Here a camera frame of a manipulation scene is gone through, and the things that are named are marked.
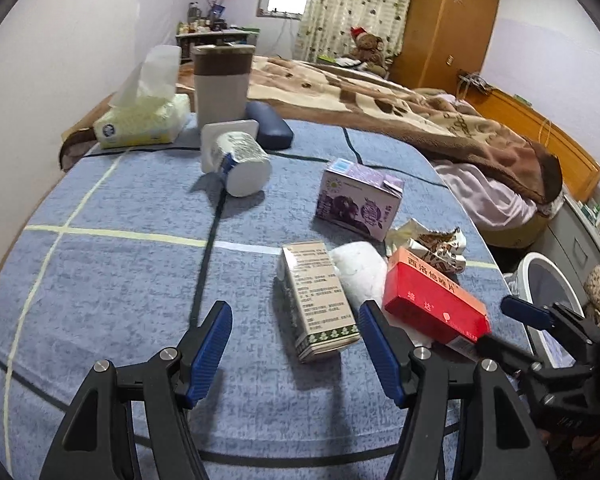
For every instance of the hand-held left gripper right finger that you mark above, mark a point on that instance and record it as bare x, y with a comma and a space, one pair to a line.
380, 355

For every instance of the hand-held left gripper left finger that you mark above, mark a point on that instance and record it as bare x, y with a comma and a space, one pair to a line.
210, 350

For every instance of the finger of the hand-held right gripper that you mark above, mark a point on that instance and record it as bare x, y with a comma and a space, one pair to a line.
527, 310
505, 355

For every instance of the white round trash bin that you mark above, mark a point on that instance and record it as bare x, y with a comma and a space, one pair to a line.
535, 270

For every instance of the red medicine box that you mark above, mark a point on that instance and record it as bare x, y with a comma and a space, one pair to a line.
430, 300

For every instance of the green and white medicine box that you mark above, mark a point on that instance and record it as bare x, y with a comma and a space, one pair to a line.
315, 300

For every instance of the patterned cloth bag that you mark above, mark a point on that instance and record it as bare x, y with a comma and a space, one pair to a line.
597, 287

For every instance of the grey bedside cabinet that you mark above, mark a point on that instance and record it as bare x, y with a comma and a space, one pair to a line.
575, 245

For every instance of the white tissue wad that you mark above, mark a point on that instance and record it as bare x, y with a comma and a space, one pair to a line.
360, 270

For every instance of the pink quilt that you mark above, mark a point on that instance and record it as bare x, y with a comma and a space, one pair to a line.
485, 200

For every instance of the crumpled paper wrapper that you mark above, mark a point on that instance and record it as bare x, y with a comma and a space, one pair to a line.
430, 242

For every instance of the blue checked bed sheet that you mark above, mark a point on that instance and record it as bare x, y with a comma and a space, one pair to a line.
120, 260

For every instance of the purple milk carton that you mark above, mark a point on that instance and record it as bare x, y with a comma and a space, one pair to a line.
355, 200

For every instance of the wooden headboard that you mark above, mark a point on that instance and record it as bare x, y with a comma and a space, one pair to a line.
540, 130

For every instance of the white yogurt cup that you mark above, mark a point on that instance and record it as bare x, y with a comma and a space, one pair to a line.
240, 160

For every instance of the brown patterned blanket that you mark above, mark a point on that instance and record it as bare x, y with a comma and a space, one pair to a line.
405, 115

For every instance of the dark blue glasses case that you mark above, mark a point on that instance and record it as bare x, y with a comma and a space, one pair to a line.
270, 125

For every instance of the yellow tissue pack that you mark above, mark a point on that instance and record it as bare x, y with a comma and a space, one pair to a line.
140, 120

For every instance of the white tumbler with brown lid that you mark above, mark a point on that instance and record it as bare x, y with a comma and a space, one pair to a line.
220, 90

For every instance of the wooden wardrobe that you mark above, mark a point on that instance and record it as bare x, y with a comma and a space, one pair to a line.
440, 25

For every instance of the brown teddy bear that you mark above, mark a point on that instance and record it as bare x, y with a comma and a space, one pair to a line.
367, 50

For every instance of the cluttered desk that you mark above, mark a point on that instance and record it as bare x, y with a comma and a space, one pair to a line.
215, 37

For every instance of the patterned window curtain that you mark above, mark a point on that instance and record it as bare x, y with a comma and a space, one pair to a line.
350, 5

